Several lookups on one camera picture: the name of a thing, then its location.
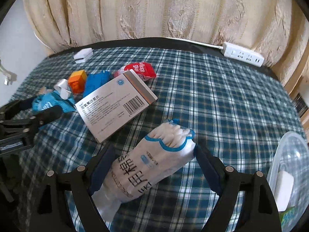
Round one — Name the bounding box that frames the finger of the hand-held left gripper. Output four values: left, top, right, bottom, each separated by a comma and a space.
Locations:
23, 105, 64, 132
0, 98, 34, 119

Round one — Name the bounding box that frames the small white box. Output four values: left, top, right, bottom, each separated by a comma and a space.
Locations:
73, 48, 93, 64

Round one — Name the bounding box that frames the orange cube box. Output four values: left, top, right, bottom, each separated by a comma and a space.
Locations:
68, 70, 87, 93

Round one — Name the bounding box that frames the grey medicine box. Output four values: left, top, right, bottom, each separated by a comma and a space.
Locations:
74, 69, 158, 143

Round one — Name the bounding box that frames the green packet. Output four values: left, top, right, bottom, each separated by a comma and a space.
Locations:
279, 206, 302, 231

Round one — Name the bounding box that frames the white wall plug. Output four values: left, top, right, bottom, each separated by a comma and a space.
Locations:
0, 60, 17, 85

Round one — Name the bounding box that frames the beige curtain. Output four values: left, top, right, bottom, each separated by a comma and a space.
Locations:
22, 0, 309, 87

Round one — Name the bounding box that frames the plaid tablecloth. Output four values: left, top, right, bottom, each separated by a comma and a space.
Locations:
10, 47, 305, 232

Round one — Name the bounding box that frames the cotton swab pack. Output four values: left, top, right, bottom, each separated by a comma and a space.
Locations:
93, 119, 196, 223

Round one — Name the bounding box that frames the white sponge block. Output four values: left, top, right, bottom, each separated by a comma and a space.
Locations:
274, 171, 294, 212

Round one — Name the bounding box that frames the white power cable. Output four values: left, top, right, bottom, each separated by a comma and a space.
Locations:
166, 37, 224, 50

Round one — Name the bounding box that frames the red snack packet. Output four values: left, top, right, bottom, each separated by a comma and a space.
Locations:
113, 61, 156, 82

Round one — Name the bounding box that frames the teal blue packet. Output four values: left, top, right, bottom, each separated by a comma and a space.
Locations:
31, 90, 76, 113

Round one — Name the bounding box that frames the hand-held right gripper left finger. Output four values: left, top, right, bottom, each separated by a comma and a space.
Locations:
31, 145, 116, 232

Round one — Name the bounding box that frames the clear plastic container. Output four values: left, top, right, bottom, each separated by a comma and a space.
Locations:
267, 131, 309, 232

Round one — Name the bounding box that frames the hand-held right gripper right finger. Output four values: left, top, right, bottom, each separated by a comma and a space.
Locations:
193, 145, 283, 232

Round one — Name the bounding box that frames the blue plastic packet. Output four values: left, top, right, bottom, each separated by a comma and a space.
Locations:
83, 70, 113, 99

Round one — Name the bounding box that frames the white power strip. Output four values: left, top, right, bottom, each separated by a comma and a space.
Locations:
222, 42, 264, 67

